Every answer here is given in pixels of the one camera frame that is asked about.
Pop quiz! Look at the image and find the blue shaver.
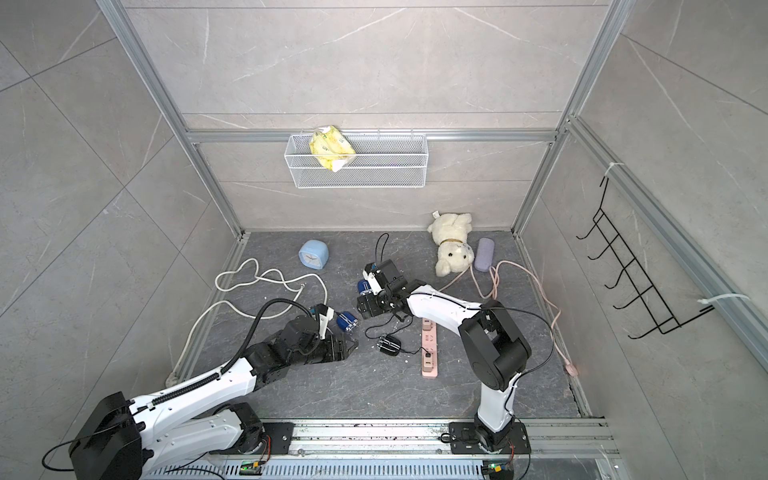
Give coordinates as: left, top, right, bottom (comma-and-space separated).
336, 311, 359, 333
357, 280, 373, 296

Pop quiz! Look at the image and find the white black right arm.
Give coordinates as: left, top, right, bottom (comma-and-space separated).
357, 260, 545, 454

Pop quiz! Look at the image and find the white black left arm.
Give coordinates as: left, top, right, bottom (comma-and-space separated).
68, 298, 347, 479

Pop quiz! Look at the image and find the blue shaver on table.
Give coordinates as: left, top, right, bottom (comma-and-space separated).
336, 311, 359, 333

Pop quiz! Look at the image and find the black silver shaver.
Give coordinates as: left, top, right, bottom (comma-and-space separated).
377, 335, 402, 357

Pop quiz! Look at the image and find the pink power strip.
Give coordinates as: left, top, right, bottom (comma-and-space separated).
421, 319, 438, 378

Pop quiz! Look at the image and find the light blue alarm clock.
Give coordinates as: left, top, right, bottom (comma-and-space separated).
298, 239, 330, 270

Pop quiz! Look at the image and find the white teddy bear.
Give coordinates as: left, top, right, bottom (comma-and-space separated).
427, 211, 475, 277

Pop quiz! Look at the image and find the lavender oval case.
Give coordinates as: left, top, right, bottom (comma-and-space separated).
474, 237, 495, 273

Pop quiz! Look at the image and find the thin black cable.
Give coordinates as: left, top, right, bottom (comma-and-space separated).
364, 311, 430, 356

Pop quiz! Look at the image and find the thick white power cord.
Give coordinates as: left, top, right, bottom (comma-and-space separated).
164, 257, 329, 388

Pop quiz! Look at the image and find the pink power cord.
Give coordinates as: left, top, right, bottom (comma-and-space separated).
437, 260, 580, 379

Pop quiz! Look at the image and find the white wire wall basket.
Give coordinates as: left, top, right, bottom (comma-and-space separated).
284, 134, 429, 189

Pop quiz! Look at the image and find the metal base rail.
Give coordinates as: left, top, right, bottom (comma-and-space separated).
148, 418, 629, 479

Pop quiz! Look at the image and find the black wall hook rack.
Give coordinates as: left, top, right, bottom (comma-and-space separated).
576, 177, 715, 340

